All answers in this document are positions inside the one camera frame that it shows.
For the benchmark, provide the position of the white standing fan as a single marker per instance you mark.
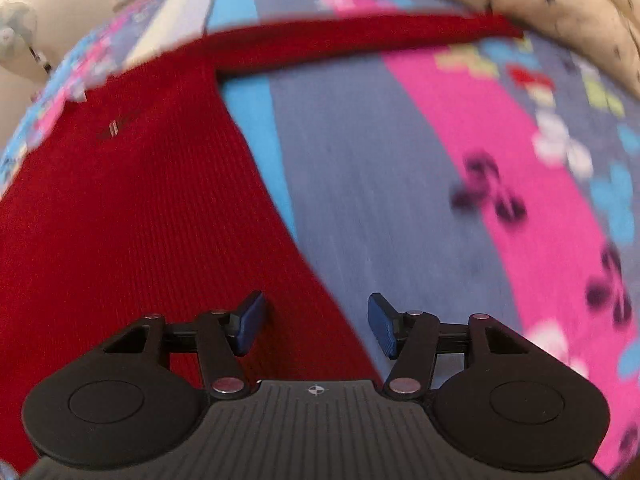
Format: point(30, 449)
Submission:
point(17, 30)

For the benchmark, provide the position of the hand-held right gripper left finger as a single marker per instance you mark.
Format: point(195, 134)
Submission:
point(250, 322)

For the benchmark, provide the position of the striped butterfly print bedspread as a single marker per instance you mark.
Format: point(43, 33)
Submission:
point(380, 185)

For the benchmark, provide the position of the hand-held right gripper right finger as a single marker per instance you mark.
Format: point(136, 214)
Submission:
point(382, 325)

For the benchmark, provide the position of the cream quilted jacket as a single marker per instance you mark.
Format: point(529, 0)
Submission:
point(540, 5)

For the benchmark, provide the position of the red knit sweater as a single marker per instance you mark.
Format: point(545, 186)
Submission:
point(125, 210)

